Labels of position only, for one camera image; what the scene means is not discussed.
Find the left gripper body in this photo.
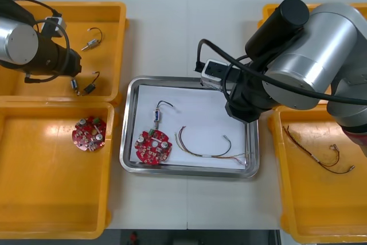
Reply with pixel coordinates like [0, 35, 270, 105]
[56, 45, 83, 76]

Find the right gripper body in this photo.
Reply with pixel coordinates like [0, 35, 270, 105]
[225, 75, 276, 125]

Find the green-yellow wire harness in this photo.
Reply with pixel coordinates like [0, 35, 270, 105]
[174, 126, 252, 167]

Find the round red circuit board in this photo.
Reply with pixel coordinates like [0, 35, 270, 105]
[71, 116, 107, 153]
[134, 129, 173, 166]

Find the metal solenoid white label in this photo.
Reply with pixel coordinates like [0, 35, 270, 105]
[81, 28, 104, 52]
[77, 71, 100, 96]

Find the white paper sheet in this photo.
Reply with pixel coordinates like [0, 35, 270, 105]
[129, 84, 249, 169]

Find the yellow-orange plastic bin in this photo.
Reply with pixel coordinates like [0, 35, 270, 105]
[0, 1, 128, 107]
[267, 103, 367, 243]
[0, 101, 115, 240]
[257, 3, 367, 107]

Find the steel tray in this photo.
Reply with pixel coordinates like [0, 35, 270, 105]
[119, 75, 261, 180]

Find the red-black wire harness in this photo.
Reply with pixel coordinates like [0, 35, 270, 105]
[282, 126, 356, 174]

